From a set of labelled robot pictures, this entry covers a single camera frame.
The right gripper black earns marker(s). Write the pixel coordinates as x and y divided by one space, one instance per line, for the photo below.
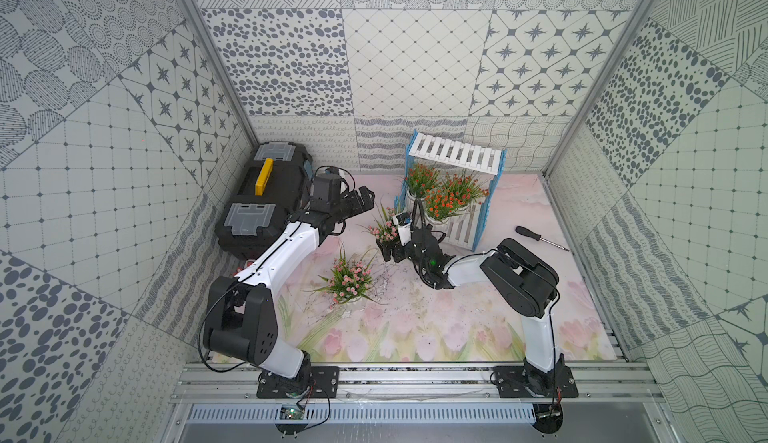
387 251

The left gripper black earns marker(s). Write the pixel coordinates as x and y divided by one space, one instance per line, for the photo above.
351 203

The pink flower plant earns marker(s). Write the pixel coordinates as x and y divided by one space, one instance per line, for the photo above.
383 229
350 280

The orange flower potted plant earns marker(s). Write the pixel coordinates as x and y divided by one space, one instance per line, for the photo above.
442 204

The red flower plant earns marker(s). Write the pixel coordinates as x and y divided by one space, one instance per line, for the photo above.
420 179
464 189

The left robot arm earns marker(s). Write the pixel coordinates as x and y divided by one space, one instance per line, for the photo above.
241 318

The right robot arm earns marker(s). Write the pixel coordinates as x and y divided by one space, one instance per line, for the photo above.
525 282

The blue white slatted rack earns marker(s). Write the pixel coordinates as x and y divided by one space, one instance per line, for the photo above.
453 157

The pink flower plant front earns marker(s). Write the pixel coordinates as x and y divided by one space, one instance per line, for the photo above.
350 280

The black plastic toolbox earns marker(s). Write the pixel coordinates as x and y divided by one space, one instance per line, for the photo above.
275 182

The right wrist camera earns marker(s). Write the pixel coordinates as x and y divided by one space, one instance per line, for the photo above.
403 224

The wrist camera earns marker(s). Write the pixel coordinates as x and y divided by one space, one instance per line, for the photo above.
328 173
403 224

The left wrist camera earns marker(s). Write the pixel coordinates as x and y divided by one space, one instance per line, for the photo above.
328 173

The black handled screwdriver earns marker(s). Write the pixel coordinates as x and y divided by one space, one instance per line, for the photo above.
526 232

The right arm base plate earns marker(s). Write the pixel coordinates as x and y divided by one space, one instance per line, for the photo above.
523 382

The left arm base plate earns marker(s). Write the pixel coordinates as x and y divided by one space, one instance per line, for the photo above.
321 381

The aluminium rail frame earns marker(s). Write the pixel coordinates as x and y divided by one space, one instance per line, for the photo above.
598 382

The white slotted cable duct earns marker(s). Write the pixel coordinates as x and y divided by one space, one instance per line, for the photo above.
277 413

